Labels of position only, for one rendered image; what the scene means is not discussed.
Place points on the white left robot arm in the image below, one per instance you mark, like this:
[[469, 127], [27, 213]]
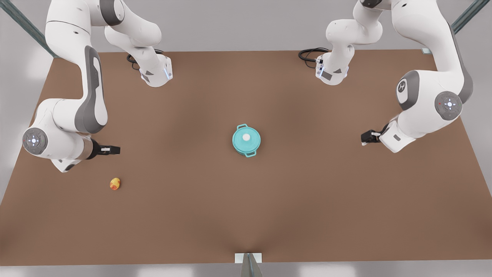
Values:
[[423, 96]]

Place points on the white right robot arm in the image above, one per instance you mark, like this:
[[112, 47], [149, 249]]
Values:
[[92, 92]]

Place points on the yellow potato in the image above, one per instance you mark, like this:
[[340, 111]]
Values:
[[115, 184]]

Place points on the teal pot lid white knob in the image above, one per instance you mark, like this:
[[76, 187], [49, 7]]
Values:
[[246, 137]]

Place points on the teal pot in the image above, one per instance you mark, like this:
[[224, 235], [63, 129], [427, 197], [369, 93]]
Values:
[[246, 142]]

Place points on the silver frame post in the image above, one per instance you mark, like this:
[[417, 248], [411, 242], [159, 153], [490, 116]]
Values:
[[27, 27], [250, 265], [467, 15]]

